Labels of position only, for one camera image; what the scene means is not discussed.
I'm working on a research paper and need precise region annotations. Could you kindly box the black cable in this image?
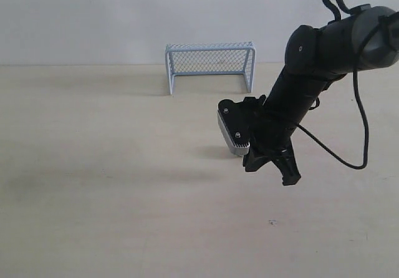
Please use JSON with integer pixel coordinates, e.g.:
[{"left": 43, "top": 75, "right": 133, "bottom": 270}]
[{"left": 297, "top": 0, "right": 399, "bottom": 170}]

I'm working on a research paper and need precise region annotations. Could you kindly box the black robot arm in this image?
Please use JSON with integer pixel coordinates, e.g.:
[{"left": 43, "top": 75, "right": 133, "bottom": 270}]
[{"left": 243, "top": 6, "right": 398, "bottom": 186}]

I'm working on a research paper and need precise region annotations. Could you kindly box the small white mesh goal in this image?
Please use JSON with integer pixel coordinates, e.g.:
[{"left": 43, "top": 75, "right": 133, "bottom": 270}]
[{"left": 165, "top": 41, "right": 256, "bottom": 95}]

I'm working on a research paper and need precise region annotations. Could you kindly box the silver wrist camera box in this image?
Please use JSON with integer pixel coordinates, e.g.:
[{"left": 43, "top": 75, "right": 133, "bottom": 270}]
[{"left": 217, "top": 99, "right": 250, "bottom": 156}]

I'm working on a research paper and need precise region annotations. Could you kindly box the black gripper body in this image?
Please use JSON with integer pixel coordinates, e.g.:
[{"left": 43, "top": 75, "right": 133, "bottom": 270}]
[{"left": 241, "top": 95, "right": 294, "bottom": 172}]

